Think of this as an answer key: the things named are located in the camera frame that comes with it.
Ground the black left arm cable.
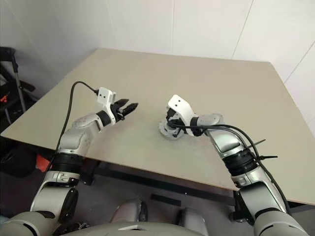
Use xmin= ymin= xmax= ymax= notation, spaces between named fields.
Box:
xmin=48 ymin=81 xmax=99 ymax=173

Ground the black and silver trolley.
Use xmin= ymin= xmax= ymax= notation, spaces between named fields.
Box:
xmin=0 ymin=46 xmax=37 ymax=123

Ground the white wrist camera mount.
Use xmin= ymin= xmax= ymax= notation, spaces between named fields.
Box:
xmin=96 ymin=87 xmax=117 ymax=124
xmin=165 ymin=94 xmax=196 ymax=136

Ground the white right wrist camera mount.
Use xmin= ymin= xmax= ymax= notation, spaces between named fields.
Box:
xmin=165 ymin=94 xmax=196 ymax=136

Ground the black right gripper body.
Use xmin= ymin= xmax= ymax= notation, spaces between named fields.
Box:
xmin=166 ymin=108 xmax=184 ymax=128

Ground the grey round motor housing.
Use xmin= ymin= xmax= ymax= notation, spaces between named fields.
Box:
xmin=157 ymin=117 xmax=191 ymax=143

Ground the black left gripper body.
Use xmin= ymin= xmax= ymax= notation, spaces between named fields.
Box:
xmin=112 ymin=102 xmax=126 ymax=121

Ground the orange object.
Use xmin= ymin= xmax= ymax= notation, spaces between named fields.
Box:
xmin=36 ymin=154 xmax=49 ymax=173

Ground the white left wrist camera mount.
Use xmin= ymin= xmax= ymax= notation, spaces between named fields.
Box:
xmin=96 ymin=87 xmax=117 ymax=124

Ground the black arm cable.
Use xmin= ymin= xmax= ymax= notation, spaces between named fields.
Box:
xmin=48 ymin=81 xmax=99 ymax=173
xmin=169 ymin=122 xmax=292 ymax=214

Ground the dark grey rounded shape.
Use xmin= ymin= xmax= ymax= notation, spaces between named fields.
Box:
xmin=110 ymin=198 xmax=148 ymax=225

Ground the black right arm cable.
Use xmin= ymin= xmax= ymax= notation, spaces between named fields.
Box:
xmin=169 ymin=122 xmax=292 ymax=214

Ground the grey robot torso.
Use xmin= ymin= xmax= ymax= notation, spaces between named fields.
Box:
xmin=59 ymin=222 xmax=212 ymax=236

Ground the black zip tie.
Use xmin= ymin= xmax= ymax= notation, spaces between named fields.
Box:
xmin=255 ymin=154 xmax=279 ymax=162
xmin=246 ymin=139 xmax=266 ymax=150

